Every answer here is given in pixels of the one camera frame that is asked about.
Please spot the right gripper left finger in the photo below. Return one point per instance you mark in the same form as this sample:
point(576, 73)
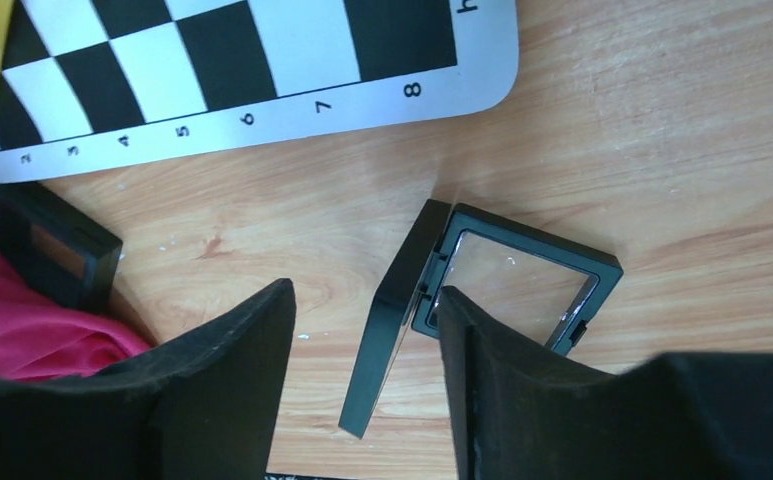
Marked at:
point(201, 406)

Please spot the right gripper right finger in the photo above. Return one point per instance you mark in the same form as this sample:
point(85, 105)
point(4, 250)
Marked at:
point(520, 411)

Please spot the magenta red garment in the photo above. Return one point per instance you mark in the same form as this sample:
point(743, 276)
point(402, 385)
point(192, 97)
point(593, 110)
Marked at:
point(40, 340)

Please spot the black white chessboard mat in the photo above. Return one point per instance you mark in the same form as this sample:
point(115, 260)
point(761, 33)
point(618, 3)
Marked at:
point(93, 85)

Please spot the small black frame box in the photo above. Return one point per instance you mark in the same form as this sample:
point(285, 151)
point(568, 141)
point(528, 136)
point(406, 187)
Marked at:
point(58, 250)

